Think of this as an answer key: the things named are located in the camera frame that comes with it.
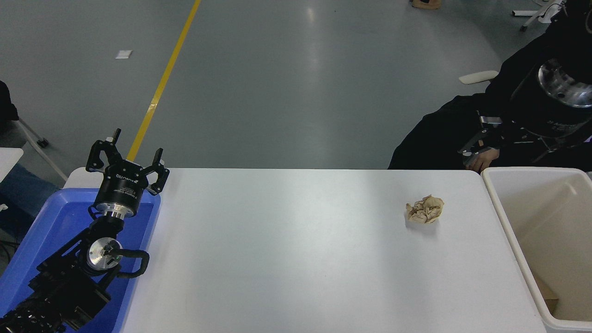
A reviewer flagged person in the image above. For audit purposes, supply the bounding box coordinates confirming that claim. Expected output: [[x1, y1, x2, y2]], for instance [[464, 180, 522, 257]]
[[388, 0, 592, 170], [0, 80, 62, 241]]

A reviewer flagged small white table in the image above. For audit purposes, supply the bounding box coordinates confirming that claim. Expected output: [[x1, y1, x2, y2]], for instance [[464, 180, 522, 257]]
[[0, 148, 24, 182]]

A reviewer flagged white chair armrest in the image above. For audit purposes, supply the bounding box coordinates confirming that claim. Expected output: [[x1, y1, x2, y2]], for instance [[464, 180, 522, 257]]
[[459, 70, 500, 85]]

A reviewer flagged white chair base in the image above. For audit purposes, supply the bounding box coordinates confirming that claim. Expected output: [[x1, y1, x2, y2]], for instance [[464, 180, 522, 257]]
[[512, 0, 567, 32]]

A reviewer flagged brown cardboard piece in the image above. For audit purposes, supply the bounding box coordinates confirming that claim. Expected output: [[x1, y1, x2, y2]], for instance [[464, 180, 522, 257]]
[[532, 273, 559, 315]]

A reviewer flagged large pale plastic bin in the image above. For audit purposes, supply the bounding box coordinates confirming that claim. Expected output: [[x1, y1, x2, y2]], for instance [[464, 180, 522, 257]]
[[481, 166, 592, 332]]

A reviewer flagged person's hand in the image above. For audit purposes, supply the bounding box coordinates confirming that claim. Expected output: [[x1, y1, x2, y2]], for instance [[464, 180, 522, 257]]
[[464, 148, 498, 174]]

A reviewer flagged blue plastic tray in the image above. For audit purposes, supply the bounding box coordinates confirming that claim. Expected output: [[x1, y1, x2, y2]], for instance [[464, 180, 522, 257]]
[[0, 187, 161, 333]]

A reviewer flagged grey stand leg with caster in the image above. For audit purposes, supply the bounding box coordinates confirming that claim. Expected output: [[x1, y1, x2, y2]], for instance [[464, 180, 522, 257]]
[[16, 118, 68, 182]]

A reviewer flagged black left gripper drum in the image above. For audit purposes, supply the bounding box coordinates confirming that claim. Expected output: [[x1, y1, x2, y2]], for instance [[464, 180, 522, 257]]
[[94, 160, 149, 214]]

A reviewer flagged tan paper ball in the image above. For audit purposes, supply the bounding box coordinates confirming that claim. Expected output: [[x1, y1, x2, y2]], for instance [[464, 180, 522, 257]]
[[406, 195, 445, 225]]

